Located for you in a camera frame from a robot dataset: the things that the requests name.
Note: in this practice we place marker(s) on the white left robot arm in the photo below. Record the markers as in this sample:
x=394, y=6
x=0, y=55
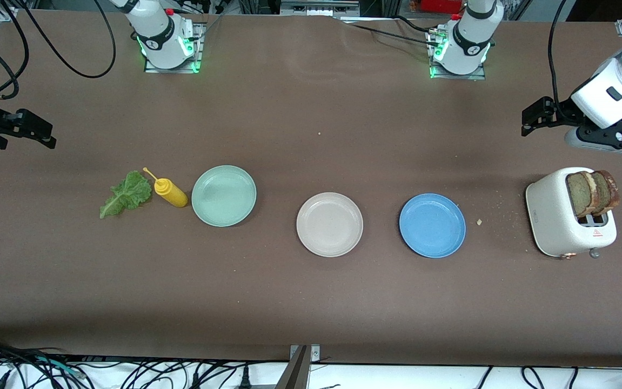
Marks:
x=470, y=38

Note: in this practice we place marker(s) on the mint green plate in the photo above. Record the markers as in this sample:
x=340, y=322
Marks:
x=224, y=195

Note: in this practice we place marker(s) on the white two-slot toaster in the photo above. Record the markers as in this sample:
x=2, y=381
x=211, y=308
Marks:
x=551, y=210

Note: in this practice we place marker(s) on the silver corner bracket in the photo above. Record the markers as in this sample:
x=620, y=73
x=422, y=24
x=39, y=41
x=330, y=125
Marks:
x=314, y=353

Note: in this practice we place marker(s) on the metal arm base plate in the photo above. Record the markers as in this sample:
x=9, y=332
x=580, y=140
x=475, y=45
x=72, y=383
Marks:
x=199, y=51
x=459, y=76

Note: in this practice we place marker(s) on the beige plate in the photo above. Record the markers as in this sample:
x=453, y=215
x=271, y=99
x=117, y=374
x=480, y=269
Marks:
x=329, y=224

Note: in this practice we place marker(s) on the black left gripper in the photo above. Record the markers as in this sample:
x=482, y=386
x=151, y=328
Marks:
x=561, y=112

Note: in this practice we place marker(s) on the grey metal device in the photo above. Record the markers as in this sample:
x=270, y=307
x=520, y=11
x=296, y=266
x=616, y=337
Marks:
x=319, y=6

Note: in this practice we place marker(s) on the black power plug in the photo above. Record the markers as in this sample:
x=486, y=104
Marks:
x=245, y=381

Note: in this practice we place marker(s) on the red box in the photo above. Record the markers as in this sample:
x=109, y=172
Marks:
x=440, y=5

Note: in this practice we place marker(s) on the green lettuce leaf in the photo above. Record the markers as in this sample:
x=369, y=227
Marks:
x=129, y=194

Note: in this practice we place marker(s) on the yellow mustard squeeze bottle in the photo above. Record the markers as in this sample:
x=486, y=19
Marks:
x=173, y=195

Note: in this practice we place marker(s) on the brown bread slice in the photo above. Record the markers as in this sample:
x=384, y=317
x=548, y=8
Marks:
x=578, y=194
x=608, y=192

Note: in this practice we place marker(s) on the grey metal post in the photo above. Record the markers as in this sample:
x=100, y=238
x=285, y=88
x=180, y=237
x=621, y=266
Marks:
x=295, y=373

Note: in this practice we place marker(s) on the blue plate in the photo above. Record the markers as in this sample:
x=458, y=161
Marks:
x=432, y=226

